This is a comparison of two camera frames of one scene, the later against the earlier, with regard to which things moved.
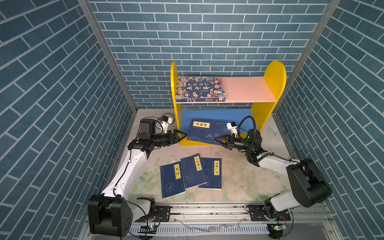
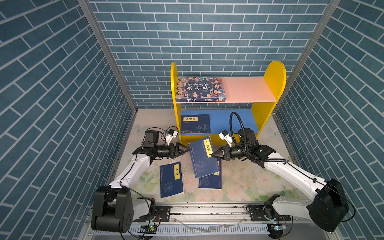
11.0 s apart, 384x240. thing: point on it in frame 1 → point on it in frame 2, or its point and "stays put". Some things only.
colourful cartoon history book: x=193 y=89 stays put
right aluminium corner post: x=328 y=13 stays put
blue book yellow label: x=193 y=171 → x=204 y=163
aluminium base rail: x=314 y=221 stays put
